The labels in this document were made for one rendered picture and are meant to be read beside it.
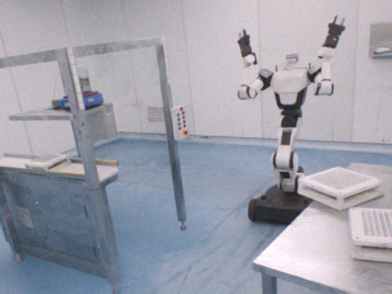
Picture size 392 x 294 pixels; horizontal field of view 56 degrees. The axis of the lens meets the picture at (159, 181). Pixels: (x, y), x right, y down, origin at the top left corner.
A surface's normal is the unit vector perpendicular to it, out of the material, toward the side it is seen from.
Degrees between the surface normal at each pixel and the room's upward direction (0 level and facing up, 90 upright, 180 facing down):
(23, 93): 90
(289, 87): 90
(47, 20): 90
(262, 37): 90
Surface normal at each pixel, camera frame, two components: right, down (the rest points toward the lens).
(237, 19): -0.61, 0.36
